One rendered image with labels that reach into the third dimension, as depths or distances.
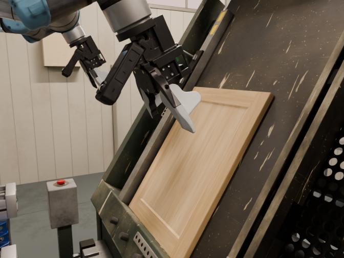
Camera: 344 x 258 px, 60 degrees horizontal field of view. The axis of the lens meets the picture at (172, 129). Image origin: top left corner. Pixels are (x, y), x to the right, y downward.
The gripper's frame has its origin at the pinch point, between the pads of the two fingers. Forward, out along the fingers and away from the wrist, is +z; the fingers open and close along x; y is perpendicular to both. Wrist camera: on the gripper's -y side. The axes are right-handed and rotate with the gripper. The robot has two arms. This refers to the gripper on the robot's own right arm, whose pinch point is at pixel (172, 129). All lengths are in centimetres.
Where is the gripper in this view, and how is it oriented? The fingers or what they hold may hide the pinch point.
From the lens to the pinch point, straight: 58.3
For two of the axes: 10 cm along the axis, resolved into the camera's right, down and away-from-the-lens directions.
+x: -4.6, -1.6, 8.7
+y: 7.9, -5.3, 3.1
